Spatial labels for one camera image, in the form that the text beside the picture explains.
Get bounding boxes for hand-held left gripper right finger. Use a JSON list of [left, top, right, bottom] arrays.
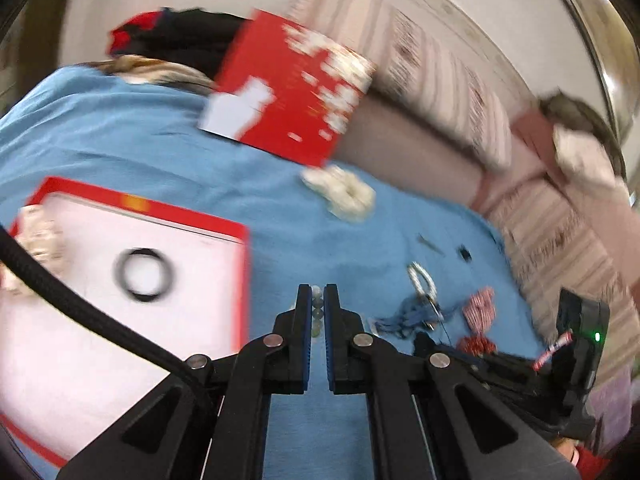
[[324, 284, 583, 480]]

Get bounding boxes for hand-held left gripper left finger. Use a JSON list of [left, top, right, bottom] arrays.
[[55, 284, 313, 480]]

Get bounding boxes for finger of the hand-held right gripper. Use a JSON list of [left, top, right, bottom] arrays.
[[414, 332, 540, 387]]

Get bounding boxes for pale bead bracelet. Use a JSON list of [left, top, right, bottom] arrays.
[[309, 285, 327, 338]]

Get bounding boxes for dark red scrunchie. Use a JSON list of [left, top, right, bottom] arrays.
[[456, 334, 498, 358]]

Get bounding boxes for red checked bow scrunchie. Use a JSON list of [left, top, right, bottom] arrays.
[[461, 286, 497, 333]]

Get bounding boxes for blue striped bow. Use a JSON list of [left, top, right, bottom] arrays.
[[369, 294, 446, 342]]

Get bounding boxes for white pearl bracelet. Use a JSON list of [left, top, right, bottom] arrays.
[[406, 261, 440, 302]]

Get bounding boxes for red cardboard box tray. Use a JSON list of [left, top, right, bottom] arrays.
[[0, 176, 251, 468]]

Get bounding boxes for red cloth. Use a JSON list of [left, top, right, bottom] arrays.
[[575, 447, 613, 478]]

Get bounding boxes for short striped pillow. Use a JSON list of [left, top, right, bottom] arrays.
[[487, 180, 640, 386]]

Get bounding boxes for metal hair clip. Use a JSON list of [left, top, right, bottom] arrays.
[[417, 234, 445, 257]]

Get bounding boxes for cream white scrunchie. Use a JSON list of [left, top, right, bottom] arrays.
[[302, 165, 377, 222]]

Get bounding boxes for mauve sofa cushion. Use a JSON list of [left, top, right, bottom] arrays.
[[325, 90, 488, 207]]

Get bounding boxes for white fluffy cloth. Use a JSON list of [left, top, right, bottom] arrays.
[[540, 90, 627, 182]]

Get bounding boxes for pink cushion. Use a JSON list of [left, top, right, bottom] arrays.
[[515, 110, 571, 181]]

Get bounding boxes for red flower-print box lid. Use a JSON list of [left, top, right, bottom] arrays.
[[199, 9, 377, 168]]

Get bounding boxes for blue blanket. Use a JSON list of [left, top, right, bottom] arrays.
[[0, 65, 551, 480]]

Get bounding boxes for white floral scrunchie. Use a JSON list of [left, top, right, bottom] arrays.
[[2, 204, 68, 295]]

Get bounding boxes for long striped pillow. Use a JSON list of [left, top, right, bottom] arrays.
[[290, 0, 513, 171]]

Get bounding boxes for metal framed window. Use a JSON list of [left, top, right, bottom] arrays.
[[542, 0, 640, 176]]

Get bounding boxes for brown patterned cloth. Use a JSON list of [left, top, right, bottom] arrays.
[[80, 55, 217, 95]]

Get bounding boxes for black and red clothes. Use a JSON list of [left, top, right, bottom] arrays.
[[107, 7, 256, 81]]

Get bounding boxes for thick black hair tie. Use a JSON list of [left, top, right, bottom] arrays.
[[114, 247, 177, 305]]

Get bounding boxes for black braided cable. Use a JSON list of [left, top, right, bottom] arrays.
[[0, 225, 201, 376]]

